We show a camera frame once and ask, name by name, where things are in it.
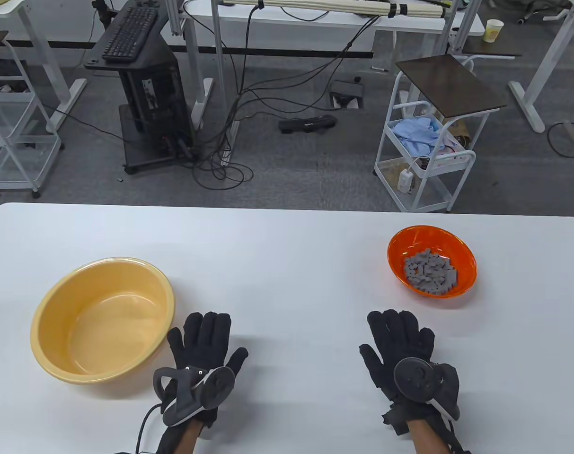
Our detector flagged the person's right hand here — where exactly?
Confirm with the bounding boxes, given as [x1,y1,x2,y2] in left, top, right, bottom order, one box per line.
[359,310,460,436]

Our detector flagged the person's left hand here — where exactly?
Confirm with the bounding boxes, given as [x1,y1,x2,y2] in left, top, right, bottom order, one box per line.
[167,311,248,428]

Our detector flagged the pile of grey toy blocks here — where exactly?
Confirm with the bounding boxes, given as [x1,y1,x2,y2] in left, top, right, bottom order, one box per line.
[403,248,459,296]

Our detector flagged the orange plastic bowl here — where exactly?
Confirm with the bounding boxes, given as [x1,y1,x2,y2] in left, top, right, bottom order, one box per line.
[387,226,477,299]

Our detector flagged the yellow plastic basin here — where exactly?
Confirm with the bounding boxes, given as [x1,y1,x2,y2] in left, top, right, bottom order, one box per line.
[30,257,176,384]

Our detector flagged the person's left forearm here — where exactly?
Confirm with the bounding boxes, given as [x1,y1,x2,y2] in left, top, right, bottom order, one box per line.
[157,419,204,454]

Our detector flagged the black right hand controller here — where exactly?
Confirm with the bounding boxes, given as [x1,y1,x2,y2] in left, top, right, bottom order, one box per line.
[393,358,461,421]

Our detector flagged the black hand controller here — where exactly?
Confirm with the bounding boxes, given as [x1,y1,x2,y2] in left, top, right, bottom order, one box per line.
[153,367,236,427]
[393,358,461,421]

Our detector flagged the black left hand controller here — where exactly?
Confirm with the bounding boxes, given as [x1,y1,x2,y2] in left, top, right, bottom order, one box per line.
[153,367,236,427]

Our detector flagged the blue cloth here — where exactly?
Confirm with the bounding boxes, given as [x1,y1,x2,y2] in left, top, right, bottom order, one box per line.
[392,117,442,157]

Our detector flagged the black power strip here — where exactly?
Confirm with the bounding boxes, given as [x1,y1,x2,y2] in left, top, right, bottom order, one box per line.
[278,114,338,134]

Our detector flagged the floor socket box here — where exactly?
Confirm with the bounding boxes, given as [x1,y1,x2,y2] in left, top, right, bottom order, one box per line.
[329,79,366,110]

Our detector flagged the black computer cart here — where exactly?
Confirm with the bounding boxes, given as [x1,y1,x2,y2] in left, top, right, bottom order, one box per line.
[84,0,196,175]

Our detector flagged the white desk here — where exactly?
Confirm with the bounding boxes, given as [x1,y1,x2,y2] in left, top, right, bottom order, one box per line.
[166,0,486,166]
[0,0,88,133]
[508,0,574,134]

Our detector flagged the black keyboard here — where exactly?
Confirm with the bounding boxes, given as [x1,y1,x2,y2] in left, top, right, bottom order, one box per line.
[102,6,159,63]

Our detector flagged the white wire utility cart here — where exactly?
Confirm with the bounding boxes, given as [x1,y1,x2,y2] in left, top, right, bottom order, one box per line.
[374,71,477,213]
[0,76,62,199]

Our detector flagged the tangle of black cables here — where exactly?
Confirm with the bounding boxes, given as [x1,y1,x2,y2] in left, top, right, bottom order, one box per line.
[45,0,391,190]

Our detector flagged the black cable loop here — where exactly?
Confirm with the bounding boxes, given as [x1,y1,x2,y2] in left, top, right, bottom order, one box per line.
[547,122,574,158]

